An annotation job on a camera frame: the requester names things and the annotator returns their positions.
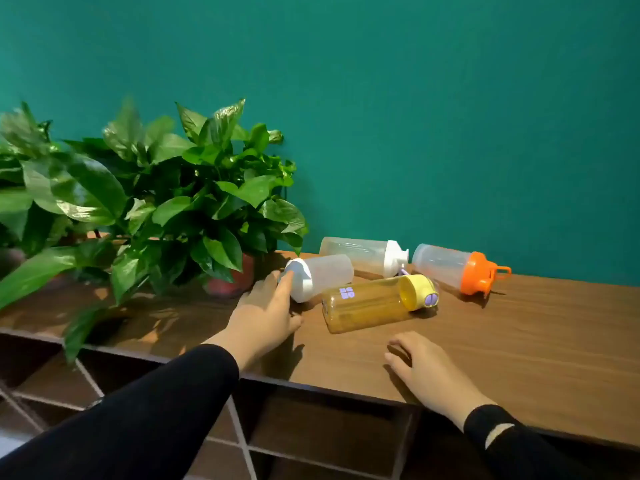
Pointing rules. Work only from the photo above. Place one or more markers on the person's right hand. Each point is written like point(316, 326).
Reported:
point(432, 377)

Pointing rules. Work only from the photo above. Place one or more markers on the person's left hand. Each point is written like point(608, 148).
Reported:
point(260, 322)

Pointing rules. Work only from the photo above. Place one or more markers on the person's left thumb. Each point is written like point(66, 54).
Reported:
point(294, 324)

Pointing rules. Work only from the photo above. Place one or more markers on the person's right thumb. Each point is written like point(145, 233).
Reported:
point(395, 366)

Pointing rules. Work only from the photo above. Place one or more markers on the person's left forearm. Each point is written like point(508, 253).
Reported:
point(150, 419)

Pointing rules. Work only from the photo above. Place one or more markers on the person's right forearm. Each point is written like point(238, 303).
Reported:
point(520, 452)

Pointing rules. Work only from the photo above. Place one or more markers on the short frosted bottle white cap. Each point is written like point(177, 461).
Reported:
point(327, 274)

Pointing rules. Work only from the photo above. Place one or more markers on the amber bottle yellow lid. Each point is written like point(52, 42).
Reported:
point(365, 305)

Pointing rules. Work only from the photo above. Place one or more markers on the red plant pot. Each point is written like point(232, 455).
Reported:
point(235, 282)

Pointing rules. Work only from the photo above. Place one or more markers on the dark wooden shelf cabinet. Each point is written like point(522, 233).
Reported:
point(320, 424)

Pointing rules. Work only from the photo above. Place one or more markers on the tall clear bottle white cap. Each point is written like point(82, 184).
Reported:
point(360, 252)

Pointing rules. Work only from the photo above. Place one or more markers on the clear bottle orange lid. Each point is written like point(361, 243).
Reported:
point(440, 264)

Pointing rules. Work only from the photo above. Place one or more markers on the green leafy pothos plant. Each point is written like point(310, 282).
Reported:
point(200, 194)
point(30, 194)

